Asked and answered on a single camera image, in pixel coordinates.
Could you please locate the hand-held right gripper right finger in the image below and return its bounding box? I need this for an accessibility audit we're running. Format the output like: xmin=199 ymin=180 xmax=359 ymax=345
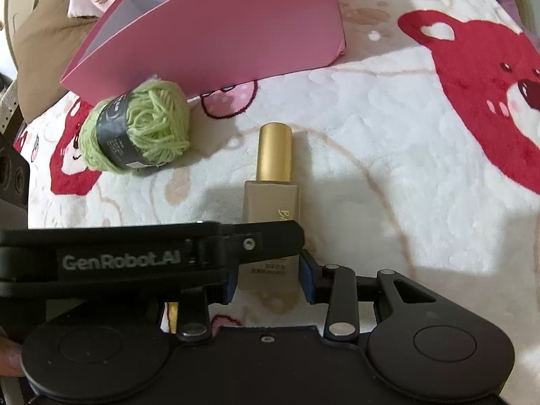
xmin=299 ymin=250 xmax=435 ymax=340

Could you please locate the brown pillow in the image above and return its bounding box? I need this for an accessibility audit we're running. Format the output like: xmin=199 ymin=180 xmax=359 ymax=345
xmin=10 ymin=0 xmax=106 ymax=123

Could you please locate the red bear print blanket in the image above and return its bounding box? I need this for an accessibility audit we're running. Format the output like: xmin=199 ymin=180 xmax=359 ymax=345
xmin=12 ymin=0 xmax=540 ymax=347

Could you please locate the gold cap cosmetic bottle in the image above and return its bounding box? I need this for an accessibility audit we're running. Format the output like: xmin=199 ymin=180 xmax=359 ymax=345
xmin=238 ymin=122 xmax=305 ymax=294

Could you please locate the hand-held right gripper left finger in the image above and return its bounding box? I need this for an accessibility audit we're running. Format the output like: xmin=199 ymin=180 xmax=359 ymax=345
xmin=177 ymin=268 xmax=237 ymax=342

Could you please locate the person's left hand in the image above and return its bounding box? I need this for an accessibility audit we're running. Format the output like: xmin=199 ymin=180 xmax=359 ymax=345
xmin=0 ymin=342 xmax=23 ymax=377

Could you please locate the green yarn ball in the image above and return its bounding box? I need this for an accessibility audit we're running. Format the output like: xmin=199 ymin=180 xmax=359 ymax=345
xmin=80 ymin=77 xmax=192 ymax=173

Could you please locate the pink cardboard box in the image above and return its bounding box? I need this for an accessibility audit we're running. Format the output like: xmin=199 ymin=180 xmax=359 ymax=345
xmin=60 ymin=0 xmax=347 ymax=102

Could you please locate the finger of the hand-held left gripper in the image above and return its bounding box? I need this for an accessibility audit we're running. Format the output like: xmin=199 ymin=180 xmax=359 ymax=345
xmin=196 ymin=220 xmax=305 ymax=268

